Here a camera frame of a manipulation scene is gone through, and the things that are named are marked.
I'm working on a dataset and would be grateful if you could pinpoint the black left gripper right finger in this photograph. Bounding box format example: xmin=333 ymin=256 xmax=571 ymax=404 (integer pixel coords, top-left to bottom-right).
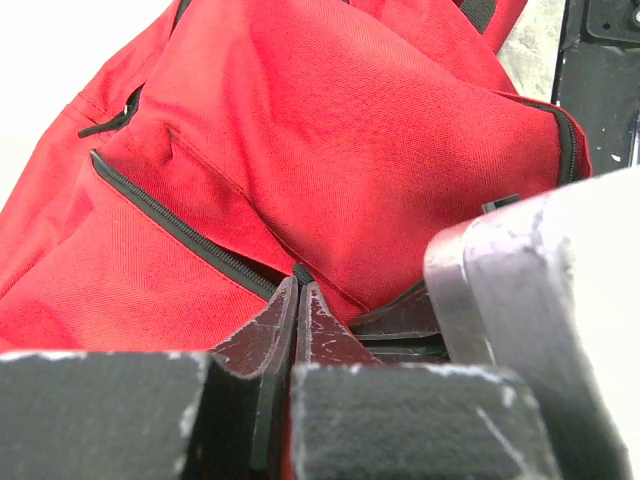
xmin=290 ymin=283 xmax=558 ymax=479

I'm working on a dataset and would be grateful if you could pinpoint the red backpack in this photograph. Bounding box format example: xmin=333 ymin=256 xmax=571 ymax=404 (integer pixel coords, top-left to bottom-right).
xmin=1 ymin=1 xmax=592 ymax=351

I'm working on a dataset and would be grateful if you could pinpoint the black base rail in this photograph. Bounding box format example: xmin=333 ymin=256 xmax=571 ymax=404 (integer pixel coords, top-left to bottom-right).
xmin=552 ymin=0 xmax=639 ymax=175

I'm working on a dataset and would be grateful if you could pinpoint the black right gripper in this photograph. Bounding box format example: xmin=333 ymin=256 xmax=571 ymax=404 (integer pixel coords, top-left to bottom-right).
xmin=349 ymin=167 xmax=639 ymax=479

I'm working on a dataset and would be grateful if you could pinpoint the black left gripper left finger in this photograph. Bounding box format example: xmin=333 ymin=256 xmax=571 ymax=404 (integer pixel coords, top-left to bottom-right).
xmin=1 ymin=278 xmax=299 ymax=479

